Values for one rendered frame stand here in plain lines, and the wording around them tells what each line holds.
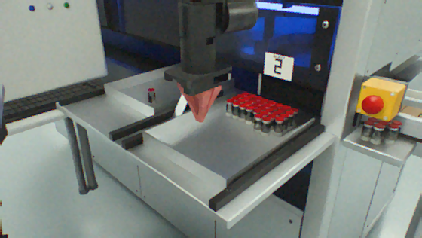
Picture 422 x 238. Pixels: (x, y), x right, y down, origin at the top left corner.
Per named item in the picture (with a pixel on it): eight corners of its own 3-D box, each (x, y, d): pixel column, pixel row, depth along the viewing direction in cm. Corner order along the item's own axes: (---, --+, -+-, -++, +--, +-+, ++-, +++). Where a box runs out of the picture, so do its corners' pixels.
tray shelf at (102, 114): (175, 71, 129) (175, 67, 128) (347, 131, 85) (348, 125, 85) (56, 108, 98) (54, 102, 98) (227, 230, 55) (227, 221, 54)
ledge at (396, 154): (364, 126, 88) (365, 120, 87) (419, 144, 80) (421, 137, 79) (341, 145, 79) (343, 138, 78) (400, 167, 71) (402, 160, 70)
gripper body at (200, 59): (233, 76, 55) (234, 32, 52) (189, 93, 49) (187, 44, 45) (206, 67, 59) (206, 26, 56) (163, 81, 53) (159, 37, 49)
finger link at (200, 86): (221, 123, 57) (223, 73, 53) (193, 137, 52) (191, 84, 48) (196, 111, 61) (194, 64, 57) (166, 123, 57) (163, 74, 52)
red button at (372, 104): (365, 107, 72) (368, 90, 70) (383, 112, 70) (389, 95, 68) (357, 112, 70) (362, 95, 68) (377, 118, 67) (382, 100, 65)
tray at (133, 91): (184, 70, 125) (183, 61, 123) (234, 87, 109) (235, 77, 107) (105, 94, 103) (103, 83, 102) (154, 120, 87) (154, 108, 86)
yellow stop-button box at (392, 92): (367, 103, 78) (374, 74, 75) (400, 112, 73) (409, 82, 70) (353, 113, 73) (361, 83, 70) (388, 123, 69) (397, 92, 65)
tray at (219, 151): (233, 102, 98) (234, 91, 96) (313, 130, 82) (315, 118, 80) (143, 144, 76) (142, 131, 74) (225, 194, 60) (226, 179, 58)
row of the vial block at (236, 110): (229, 112, 91) (229, 98, 89) (284, 134, 80) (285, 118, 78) (224, 115, 89) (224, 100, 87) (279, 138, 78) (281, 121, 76)
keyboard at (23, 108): (99, 81, 134) (99, 76, 133) (117, 90, 126) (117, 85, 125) (-11, 111, 109) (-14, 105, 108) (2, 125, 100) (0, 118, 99)
